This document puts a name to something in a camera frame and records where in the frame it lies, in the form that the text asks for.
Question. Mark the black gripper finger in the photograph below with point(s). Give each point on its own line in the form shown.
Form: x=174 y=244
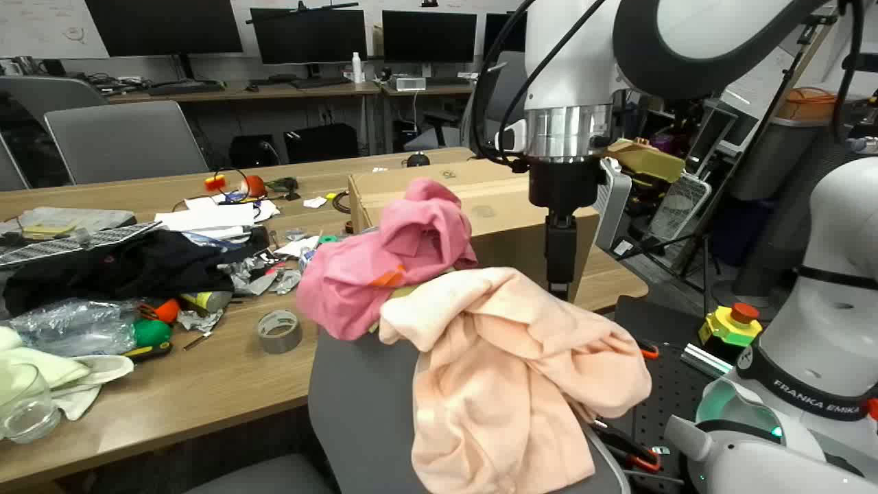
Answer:
x=562 y=253

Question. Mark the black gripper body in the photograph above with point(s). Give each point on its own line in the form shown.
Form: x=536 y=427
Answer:
x=563 y=187

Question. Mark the peach cloth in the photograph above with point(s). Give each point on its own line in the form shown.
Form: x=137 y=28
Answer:
x=507 y=378

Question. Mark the pink shirt orange print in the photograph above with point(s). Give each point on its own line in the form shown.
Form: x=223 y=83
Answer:
x=418 y=237

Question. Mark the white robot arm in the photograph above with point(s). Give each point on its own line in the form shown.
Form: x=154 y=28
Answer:
x=817 y=366

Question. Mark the cardboard box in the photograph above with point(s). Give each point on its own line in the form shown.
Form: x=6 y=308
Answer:
x=507 y=227

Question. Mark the grey office chair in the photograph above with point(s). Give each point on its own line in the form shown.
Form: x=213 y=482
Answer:
x=361 y=416

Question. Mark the grey chair behind table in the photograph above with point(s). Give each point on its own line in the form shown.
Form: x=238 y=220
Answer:
x=124 y=141

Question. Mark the white space heater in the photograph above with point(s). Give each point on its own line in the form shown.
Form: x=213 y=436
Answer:
x=680 y=208

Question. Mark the red emergency stop button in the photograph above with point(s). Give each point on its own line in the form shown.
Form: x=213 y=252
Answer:
x=732 y=325

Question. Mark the right black monitor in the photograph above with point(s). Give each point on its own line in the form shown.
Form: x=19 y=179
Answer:
x=414 y=36

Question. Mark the black monitor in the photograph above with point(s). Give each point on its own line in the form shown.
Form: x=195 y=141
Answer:
x=414 y=36
x=165 y=25
x=308 y=36

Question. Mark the roll of grey tape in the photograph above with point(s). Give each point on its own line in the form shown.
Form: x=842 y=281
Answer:
x=279 y=334

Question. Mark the middle black monitor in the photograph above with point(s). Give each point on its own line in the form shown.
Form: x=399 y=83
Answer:
x=308 y=36

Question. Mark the white paper stack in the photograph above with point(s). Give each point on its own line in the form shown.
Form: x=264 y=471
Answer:
x=204 y=215

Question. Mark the black clothing pile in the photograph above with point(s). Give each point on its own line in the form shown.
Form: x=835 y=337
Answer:
x=154 y=264

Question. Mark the green orange toy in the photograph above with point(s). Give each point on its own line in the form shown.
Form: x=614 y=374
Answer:
x=154 y=329

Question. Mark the left black monitor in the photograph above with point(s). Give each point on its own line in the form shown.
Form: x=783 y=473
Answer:
x=165 y=25

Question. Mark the clear plastic bag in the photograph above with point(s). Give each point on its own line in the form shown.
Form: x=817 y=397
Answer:
x=79 y=329

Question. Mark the cream cloth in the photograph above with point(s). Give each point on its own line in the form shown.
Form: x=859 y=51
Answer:
x=76 y=384

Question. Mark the clear glass cup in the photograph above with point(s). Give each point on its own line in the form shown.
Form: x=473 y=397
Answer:
x=27 y=411

